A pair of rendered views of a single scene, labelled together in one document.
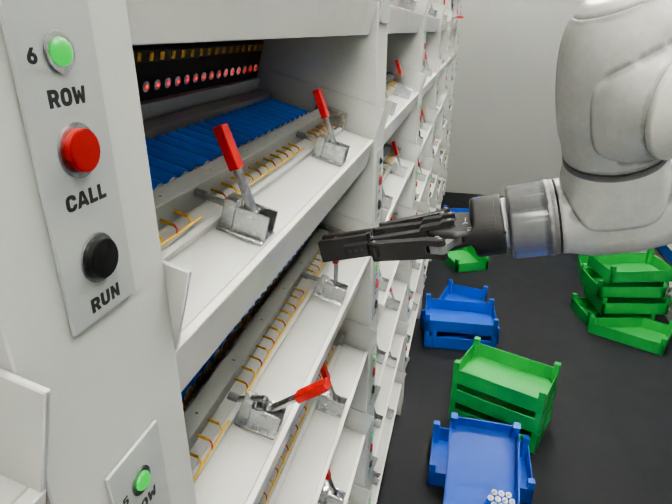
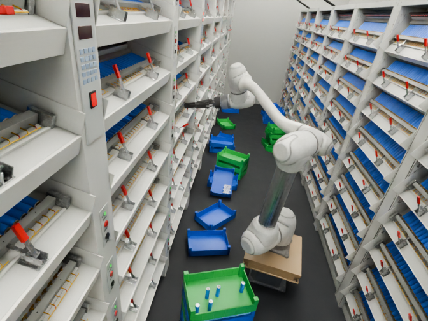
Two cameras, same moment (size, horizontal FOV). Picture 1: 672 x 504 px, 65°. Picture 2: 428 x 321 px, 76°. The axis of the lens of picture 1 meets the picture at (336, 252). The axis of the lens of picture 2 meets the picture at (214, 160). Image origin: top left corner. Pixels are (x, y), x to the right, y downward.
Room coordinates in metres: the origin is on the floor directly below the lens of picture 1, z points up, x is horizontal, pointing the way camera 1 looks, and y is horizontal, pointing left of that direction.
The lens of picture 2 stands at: (-1.06, 0.10, 1.55)
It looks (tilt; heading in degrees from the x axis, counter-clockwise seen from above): 29 degrees down; 349
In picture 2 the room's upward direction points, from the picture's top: 7 degrees clockwise
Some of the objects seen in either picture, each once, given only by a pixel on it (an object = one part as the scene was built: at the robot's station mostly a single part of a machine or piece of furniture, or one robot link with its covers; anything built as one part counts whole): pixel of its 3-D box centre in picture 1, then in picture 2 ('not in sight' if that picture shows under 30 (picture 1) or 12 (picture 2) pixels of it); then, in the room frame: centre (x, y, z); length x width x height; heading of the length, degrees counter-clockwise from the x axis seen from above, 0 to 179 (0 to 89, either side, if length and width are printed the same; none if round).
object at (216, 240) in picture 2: not in sight; (207, 241); (0.41, -0.20, 0.04); 0.30 x 0.20 x 0.08; 91
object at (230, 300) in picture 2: not in sight; (218, 290); (-0.28, -0.14, 0.44); 0.30 x 0.20 x 0.08; 97
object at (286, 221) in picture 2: not in sight; (281, 225); (0.15, -0.59, 0.44); 0.18 x 0.16 x 0.22; 121
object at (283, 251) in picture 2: not in sight; (278, 239); (0.17, -0.61, 0.30); 0.22 x 0.18 x 0.06; 150
